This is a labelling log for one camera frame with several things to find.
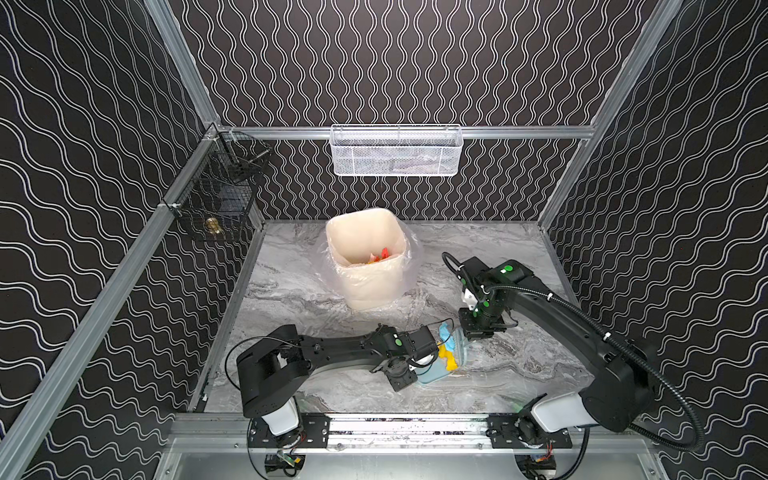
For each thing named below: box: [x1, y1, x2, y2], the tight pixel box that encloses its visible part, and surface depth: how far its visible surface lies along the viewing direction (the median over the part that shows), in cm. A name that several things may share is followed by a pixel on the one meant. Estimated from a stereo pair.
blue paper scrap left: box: [439, 322, 455, 351], surface depth 90 cm
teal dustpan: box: [416, 344, 455, 384], surface depth 83 cm
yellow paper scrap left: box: [438, 344, 458, 371], surface depth 87 cm
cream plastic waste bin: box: [326, 208, 407, 311], surface depth 89 cm
